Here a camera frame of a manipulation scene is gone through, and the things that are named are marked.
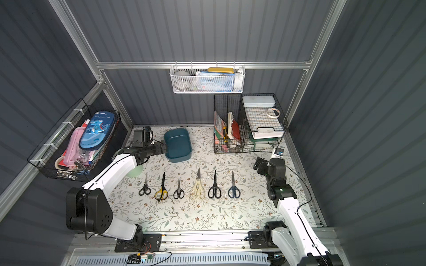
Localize teal storage box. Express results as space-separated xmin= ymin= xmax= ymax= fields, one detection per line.
xmin=164 ymin=127 xmax=192 ymax=163

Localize grey black small scissors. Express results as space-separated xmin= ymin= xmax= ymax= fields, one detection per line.
xmin=138 ymin=174 xmax=152 ymax=196

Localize blue handled scissors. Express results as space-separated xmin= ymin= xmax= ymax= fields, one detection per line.
xmin=228 ymin=172 xmax=241 ymax=198

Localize yellow black scissors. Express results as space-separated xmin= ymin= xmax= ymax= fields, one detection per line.
xmin=154 ymin=173 xmax=169 ymax=202

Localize black handled scissors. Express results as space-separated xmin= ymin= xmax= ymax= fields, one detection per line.
xmin=208 ymin=171 xmax=222 ymax=199

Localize cream kitchen shears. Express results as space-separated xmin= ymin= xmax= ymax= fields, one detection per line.
xmin=190 ymin=168 xmax=205 ymax=200

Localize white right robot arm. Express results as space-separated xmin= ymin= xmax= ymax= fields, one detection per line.
xmin=254 ymin=148 xmax=343 ymax=266

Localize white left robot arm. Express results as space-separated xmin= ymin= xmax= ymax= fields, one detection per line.
xmin=66 ymin=127 xmax=166 ymax=241

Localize light blue pencil box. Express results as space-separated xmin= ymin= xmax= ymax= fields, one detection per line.
xmin=243 ymin=95 xmax=276 ymax=108

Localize green pen cup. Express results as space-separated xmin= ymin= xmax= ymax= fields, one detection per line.
xmin=113 ymin=148 xmax=143 ymax=177

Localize white paper stack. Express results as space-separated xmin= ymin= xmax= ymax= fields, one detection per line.
xmin=251 ymin=129 xmax=284 ymax=139

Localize blue shark pencil case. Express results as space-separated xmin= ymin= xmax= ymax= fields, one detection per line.
xmin=79 ymin=111 xmax=118 ymax=151

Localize checkered notebook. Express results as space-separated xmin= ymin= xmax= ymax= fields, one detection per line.
xmin=245 ymin=108 xmax=284 ymax=131

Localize red book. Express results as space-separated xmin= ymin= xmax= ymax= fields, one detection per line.
xmin=230 ymin=119 xmax=241 ymax=142

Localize pink pencil case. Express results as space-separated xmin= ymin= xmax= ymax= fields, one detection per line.
xmin=62 ymin=127 xmax=88 ymax=171

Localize white tape roll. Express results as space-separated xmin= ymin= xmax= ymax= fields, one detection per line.
xmin=172 ymin=70 xmax=192 ymax=91

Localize white mesh hanging basket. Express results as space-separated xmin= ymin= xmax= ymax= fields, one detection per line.
xmin=169 ymin=65 xmax=246 ymax=94

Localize blue card pack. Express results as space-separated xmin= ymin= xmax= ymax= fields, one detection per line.
xmin=196 ymin=71 xmax=235 ymax=92

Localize black wire desk organizer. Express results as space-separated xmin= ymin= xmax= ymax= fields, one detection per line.
xmin=213 ymin=93 xmax=287 ymax=154

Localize black wire wall basket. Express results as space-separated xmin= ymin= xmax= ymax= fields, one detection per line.
xmin=27 ymin=100 xmax=120 ymax=182

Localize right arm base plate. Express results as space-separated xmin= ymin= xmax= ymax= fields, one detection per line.
xmin=245 ymin=231 xmax=277 ymax=249

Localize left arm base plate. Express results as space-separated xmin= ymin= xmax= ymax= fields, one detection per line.
xmin=114 ymin=234 xmax=163 ymax=253

